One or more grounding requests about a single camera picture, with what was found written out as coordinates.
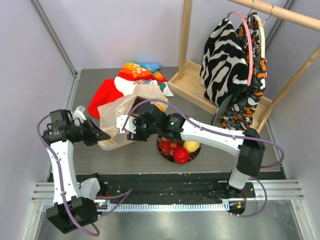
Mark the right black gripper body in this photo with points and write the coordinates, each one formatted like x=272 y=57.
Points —
x=139 y=128

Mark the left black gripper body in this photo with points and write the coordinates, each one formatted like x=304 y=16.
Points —
x=84 y=132

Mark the translucent plastic bag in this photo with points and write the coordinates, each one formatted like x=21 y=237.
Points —
x=122 y=106

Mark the fake red apple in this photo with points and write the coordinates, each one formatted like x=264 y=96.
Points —
x=180 y=155

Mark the fake yellow lemon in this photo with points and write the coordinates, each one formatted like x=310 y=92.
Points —
x=191 y=146

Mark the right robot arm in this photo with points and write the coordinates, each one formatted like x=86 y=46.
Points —
x=247 y=146

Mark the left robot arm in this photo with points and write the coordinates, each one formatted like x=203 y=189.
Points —
x=73 y=202

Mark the black rimmed beige plate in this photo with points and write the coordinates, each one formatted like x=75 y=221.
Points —
x=192 y=155

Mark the colourful rainbow cartoon shirt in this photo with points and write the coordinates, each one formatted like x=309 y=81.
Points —
x=131 y=75

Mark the wooden clothes rack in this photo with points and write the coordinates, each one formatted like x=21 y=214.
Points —
x=186 y=82

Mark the black orange patterned garment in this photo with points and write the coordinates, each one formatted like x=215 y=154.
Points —
x=240 y=114

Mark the black white zebra garment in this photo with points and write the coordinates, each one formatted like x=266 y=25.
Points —
x=224 y=71

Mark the cream hanger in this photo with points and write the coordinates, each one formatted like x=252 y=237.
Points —
x=262 y=35

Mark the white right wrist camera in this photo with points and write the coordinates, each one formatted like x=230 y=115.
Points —
x=125 y=123

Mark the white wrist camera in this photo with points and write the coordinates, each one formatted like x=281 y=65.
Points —
x=78 y=115
x=125 y=123

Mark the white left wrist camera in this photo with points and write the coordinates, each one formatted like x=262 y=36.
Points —
x=78 y=115

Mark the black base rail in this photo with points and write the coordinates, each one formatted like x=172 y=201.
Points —
x=171 y=188

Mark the white slotted cable duct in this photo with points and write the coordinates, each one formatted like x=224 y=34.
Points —
x=167 y=208

